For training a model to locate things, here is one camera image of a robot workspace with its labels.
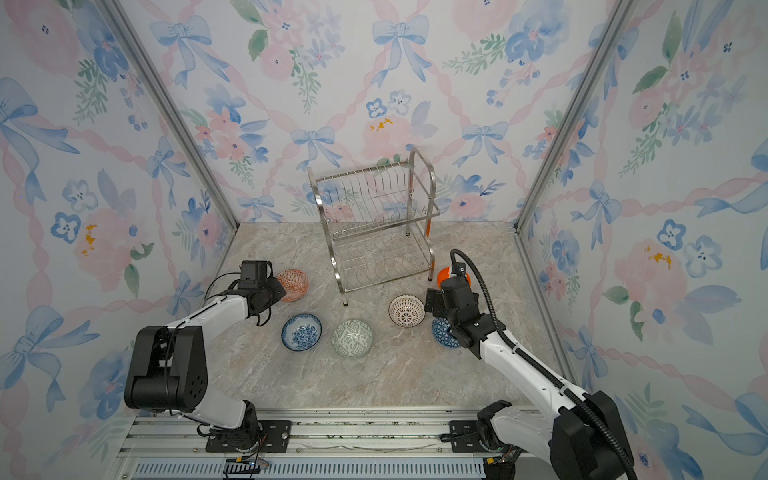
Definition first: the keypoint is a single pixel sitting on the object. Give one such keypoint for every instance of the aluminium corner post left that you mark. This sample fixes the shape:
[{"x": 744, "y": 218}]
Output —
[{"x": 117, "y": 19}]

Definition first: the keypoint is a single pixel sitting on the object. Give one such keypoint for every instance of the aluminium corner post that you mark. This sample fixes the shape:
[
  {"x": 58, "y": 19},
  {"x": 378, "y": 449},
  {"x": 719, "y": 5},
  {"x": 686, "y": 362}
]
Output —
[
  {"x": 614, "y": 28},
  {"x": 117, "y": 19}
]

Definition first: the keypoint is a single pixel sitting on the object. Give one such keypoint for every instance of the blue geometric pattern bowl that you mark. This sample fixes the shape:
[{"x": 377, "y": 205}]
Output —
[{"x": 440, "y": 328}]

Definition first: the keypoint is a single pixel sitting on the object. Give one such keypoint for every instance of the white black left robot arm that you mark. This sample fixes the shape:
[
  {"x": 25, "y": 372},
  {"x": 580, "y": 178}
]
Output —
[{"x": 169, "y": 365}]

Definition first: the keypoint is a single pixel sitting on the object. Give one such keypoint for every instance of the aluminium corner post right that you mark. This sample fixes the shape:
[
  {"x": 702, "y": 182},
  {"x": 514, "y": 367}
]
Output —
[{"x": 614, "y": 28}]

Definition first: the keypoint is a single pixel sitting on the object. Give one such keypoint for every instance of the maroon white pattern bowl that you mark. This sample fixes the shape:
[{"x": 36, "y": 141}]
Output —
[{"x": 406, "y": 311}]

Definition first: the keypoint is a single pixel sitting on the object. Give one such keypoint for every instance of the green pattern bowl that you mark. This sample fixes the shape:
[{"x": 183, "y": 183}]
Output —
[{"x": 352, "y": 339}]

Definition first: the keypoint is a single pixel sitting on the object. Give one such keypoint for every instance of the orange plastic bowl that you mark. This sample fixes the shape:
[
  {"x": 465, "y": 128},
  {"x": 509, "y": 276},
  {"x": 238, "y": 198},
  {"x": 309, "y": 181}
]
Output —
[{"x": 447, "y": 273}]

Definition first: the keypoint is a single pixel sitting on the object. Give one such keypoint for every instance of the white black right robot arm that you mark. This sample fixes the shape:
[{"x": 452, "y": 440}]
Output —
[{"x": 580, "y": 435}]

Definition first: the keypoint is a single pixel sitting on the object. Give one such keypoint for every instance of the steel wire dish rack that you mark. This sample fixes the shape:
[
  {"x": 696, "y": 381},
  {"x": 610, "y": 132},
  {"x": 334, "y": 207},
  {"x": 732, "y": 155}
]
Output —
[{"x": 377, "y": 221}]

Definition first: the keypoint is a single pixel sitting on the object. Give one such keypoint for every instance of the red geometric pattern bowl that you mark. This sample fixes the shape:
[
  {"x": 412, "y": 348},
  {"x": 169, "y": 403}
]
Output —
[{"x": 296, "y": 284}]

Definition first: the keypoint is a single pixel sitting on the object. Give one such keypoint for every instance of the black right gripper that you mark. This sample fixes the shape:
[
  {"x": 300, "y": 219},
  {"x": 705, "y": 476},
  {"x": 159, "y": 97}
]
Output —
[{"x": 439, "y": 301}]

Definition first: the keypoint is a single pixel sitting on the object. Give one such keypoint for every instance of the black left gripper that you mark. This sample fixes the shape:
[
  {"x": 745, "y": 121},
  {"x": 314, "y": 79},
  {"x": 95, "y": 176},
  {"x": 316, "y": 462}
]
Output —
[{"x": 279, "y": 292}]

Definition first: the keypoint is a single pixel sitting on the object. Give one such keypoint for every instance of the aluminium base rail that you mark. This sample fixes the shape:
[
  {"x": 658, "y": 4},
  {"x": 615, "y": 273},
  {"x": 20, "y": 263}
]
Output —
[{"x": 363, "y": 443}]

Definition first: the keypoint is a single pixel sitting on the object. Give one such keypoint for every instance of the blue floral bowl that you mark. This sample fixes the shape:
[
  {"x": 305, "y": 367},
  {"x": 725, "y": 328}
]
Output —
[{"x": 301, "y": 332}]

